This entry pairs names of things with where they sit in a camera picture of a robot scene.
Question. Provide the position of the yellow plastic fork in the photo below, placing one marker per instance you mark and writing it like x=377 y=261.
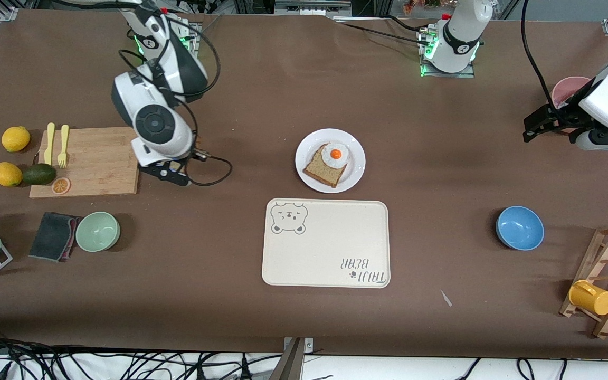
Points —
x=63 y=153

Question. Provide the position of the pink bowl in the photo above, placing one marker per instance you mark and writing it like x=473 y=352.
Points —
x=568 y=87

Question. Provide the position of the dark green avocado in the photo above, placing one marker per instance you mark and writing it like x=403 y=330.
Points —
x=39 y=174

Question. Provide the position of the brown bread slice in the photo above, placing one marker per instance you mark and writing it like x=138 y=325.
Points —
x=325 y=171

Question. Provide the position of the fried egg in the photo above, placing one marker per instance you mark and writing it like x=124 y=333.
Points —
x=335 y=154

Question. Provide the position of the grey metal edge bracket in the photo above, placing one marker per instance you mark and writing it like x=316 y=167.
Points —
x=309 y=345

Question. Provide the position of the aluminium frame corner bracket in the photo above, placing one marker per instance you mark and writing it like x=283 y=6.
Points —
x=8 y=13

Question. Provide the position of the dark metal post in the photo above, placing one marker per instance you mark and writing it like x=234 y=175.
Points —
x=291 y=364

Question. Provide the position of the yellow plastic knife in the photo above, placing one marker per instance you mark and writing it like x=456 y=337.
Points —
x=49 y=145

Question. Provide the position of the white round plate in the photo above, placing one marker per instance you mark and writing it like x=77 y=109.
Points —
x=354 y=171

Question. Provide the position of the wooden cutting board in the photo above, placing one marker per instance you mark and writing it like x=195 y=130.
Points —
x=103 y=163

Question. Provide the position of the cream bear print tray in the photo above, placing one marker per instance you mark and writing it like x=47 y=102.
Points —
x=325 y=248

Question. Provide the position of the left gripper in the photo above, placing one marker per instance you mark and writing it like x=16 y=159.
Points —
x=561 y=115

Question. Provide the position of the yellow lemon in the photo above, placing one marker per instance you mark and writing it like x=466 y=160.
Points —
x=16 y=139
x=7 y=174

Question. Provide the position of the pale green bowl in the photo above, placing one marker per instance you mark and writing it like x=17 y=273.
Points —
x=98 y=231

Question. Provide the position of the dark grey folded cloth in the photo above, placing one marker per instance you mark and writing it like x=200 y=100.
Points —
x=53 y=236

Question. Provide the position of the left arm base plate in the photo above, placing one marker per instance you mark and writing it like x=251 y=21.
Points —
x=444 y=75

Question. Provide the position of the orange slice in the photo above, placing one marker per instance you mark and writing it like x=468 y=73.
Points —
x=61 y=186

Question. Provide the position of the yellow mug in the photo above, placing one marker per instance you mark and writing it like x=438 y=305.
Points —
x=594 y=301

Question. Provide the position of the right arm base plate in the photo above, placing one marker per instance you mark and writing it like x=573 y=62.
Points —
x=190 y=26

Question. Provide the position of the blue bowl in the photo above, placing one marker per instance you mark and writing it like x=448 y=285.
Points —
x=520 y=228

